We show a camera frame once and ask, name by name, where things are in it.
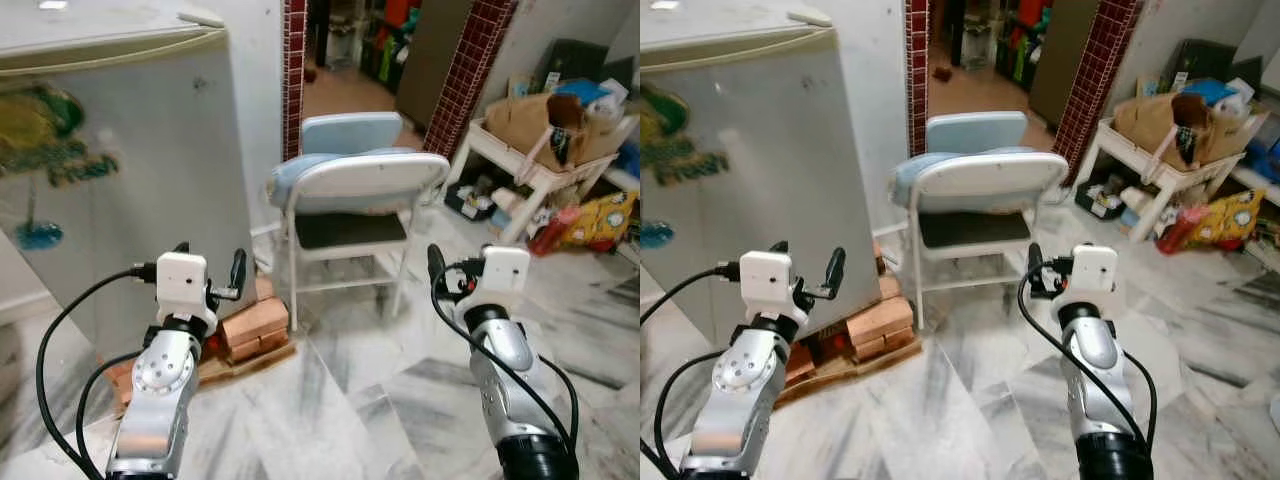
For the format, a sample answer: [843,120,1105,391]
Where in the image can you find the white fridge door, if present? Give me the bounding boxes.
[0,30,258,358]
[640,30,885,348]

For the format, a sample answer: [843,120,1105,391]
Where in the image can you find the green yellow fridge sticker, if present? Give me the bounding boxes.
[0,82,119,188]
[640,85,729,186]

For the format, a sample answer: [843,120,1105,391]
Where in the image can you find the white mini fridge cabinet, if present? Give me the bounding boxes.
[640,0,836,66]
[0,0,229,71]

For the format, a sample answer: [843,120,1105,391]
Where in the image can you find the black open box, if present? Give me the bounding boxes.
[1075,180,1127,220]
[445,180,498,222]

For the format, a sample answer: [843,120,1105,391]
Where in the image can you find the wooden pallet board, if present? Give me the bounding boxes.
[195,340,297,387]
[785,340,926,401]

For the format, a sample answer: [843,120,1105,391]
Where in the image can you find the white folding chair blue cushion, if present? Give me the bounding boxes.
[893,110,1069,329]
[268,112,451,333]

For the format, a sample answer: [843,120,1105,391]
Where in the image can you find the red plastic bottle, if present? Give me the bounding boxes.
[1157,204,1207,254]
[527,207,581,257]

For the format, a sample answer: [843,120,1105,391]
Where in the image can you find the white plastic rack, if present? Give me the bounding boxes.
[445,116,641,246]
[1075,116,1258,243]

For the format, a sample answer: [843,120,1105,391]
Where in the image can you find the yellow printed bag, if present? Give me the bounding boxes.
[558,190,639,251]
[1195,188,1267,249]

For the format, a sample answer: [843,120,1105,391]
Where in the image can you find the brown paper bag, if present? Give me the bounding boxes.
[1112,92,1247,167]
[485,92,621,167]

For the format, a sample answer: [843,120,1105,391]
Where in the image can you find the dark brown door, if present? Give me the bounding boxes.
[1028,0,1101,127]
[395,0,479,127]

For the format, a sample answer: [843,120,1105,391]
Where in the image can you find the cluttered colourful shelf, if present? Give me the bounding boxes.
[935,0,1053,89]
[310,0,423,89]

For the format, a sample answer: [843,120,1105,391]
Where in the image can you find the black bag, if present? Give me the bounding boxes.
[540,38,638,93]
[1170,38,1264,96]

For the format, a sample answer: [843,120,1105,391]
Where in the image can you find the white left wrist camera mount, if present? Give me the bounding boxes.
[155,252,219,333]
[740,250,807,329]

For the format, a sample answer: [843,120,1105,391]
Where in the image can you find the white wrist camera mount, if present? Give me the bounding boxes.
[740,250,807,329]
[155,252,219,333]
[470,246,531,321]
[1065,245,1118,303]

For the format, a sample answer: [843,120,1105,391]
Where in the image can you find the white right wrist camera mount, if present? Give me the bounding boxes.
[470,246,531,321]
[1065,245,1118,303]

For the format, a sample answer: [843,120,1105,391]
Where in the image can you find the black left camera cable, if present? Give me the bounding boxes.
[640,262,746,327]
[35,262,161,480]

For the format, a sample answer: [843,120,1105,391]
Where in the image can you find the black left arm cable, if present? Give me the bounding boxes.
[75,350,141,477]
[653,378,721,477]

